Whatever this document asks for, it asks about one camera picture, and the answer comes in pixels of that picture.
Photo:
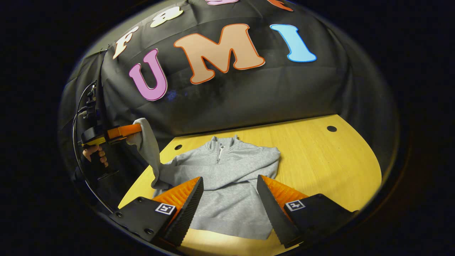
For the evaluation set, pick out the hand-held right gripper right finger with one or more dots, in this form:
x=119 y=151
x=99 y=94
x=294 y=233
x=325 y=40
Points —
x=275 y=213

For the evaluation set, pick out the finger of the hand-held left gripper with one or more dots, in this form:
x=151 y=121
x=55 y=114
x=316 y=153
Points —
x=122 y=131

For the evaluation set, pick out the grey zip-neck sweatshirt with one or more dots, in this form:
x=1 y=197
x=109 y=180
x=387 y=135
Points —
x=231 y=170

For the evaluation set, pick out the black backdrop cloth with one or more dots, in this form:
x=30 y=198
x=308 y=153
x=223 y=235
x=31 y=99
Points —
x=284 y=89

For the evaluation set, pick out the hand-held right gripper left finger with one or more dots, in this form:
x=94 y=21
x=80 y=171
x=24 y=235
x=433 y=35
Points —
x=186 y=213

